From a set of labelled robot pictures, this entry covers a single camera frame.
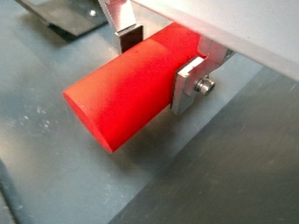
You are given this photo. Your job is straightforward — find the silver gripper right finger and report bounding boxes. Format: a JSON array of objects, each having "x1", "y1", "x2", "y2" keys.
[{"x1": 171, "y1": 38, "x2": 235, "y2": 115}]

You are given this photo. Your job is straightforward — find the black curved cradle stand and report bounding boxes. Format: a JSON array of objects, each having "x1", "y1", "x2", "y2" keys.
[{"x1": 15, "y1": 0, "x2": 108, "y2": 41}]

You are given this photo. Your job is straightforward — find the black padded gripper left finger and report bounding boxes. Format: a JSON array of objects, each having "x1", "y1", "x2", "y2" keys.
[{"x1": 97, "y1": 0, "x2": 144, "y2": 53}]

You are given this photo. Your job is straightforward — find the red cylinder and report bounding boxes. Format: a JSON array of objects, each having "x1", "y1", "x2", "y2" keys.
[{"x1": 63, "y1": 23, "x2": 200, "y2": 152}]

